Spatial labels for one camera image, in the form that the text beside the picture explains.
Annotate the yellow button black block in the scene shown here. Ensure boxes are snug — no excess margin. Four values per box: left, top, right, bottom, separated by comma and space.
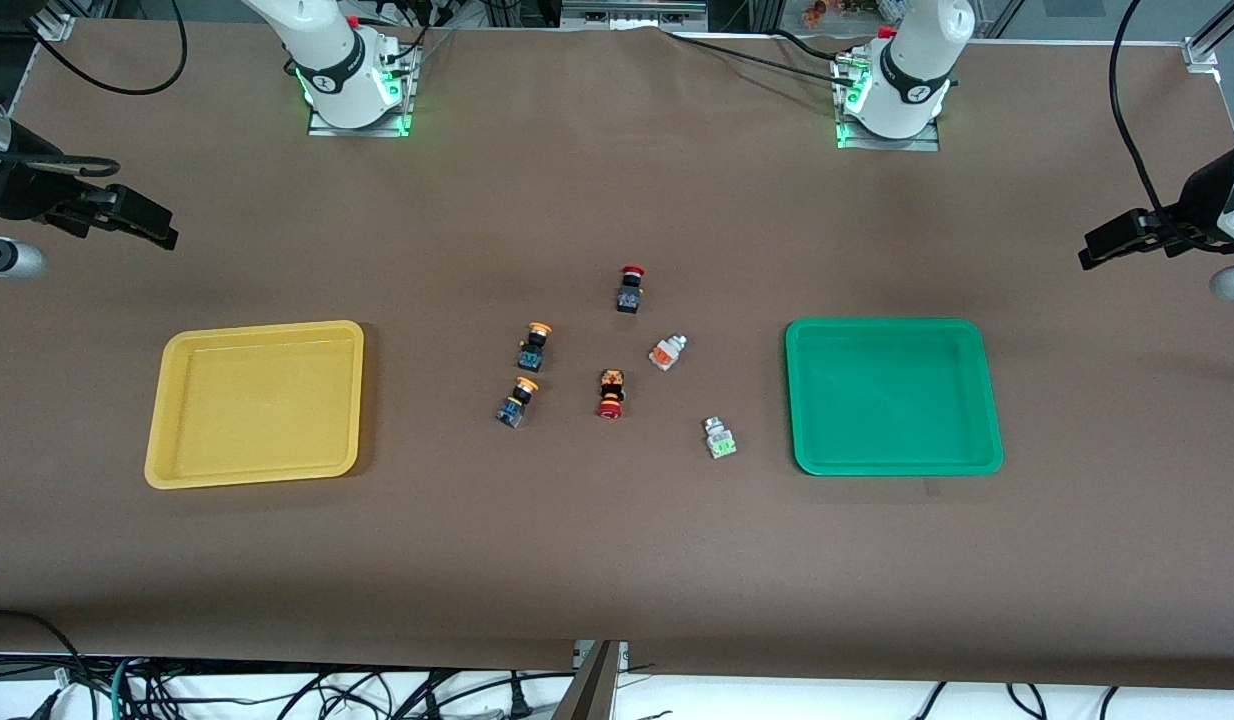
517, 320, 555, 373

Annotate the yellow button clear blue block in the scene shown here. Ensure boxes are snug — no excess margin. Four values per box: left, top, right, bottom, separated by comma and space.
495, 376, 540, 430

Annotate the yellow plastic tray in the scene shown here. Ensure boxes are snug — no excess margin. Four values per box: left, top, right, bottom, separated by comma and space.
144, 320, 365, 491

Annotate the green plastic tray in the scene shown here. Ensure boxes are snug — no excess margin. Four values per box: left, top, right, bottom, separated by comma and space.
785, 317, 1005, 477

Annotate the grey metal box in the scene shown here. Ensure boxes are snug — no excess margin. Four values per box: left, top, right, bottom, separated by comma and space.
560, 0, 710, 29

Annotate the brown table cover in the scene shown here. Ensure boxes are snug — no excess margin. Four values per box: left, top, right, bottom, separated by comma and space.
0, 18, 1234, 691

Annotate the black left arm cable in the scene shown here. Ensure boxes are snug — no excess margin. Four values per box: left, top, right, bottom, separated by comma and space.
1109, 0, 1213, 251

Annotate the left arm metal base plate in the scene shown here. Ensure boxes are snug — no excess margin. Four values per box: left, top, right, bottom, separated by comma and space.
834, 50, 942, 153

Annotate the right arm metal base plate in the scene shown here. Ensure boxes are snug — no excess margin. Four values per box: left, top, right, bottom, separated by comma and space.
307, 45, 420, 139

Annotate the black cable on table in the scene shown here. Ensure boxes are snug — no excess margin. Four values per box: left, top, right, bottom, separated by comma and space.
662, 28, 860, 79

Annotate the black floor cable tangle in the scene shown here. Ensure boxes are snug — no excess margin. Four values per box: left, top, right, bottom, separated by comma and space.
127, 662, 538, 720

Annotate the white metal bracket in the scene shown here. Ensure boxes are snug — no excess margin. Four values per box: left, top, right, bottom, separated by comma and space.
574, 640, 630, 673

